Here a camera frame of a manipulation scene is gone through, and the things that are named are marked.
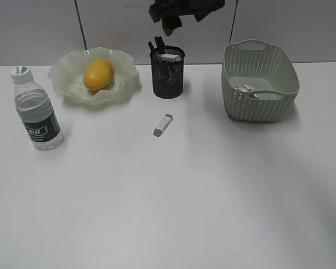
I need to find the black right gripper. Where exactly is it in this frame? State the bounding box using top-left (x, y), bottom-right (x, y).
top-left (149, 0), bottom-right (225, 36)

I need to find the black marker pen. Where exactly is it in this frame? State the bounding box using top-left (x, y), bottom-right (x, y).
top-left (155, 36), bottom-right (168, 54)
top-left (155, 36), bottom-right (165, 54)
top-left (148, 41), bottom-right (161, 63)

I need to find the grey white eraser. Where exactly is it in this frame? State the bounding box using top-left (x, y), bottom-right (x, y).
top-left (158, 54), bottom-right (181, 63)
top-left (165, 66), bottom-right (180, 85)
top-left (153, 114), bottom-right (173, 137)

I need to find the yellow mango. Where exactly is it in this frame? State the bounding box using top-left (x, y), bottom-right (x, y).
top-left (83, 58), bottom-right (113, 91)

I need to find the white waste paper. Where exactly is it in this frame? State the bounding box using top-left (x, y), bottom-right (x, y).
top-left (235, 85), bottom-right (258, 99)

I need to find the clear water bottle green label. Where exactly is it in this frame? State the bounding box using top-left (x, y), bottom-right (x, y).
top-left (10, 66), bottom-right (64, 150)

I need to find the black mesh pen holder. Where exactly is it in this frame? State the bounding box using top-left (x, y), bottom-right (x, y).
top-left (150, 45), bottom-right (185, 99)

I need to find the pale green plastic basket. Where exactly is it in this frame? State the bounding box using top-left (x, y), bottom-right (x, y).
top-left (221, 40), bottom-right (300, 122)

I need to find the pale green wavy glass plate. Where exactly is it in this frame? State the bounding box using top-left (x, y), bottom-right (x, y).
top-left (48, 47), bottom-right (141, 107)

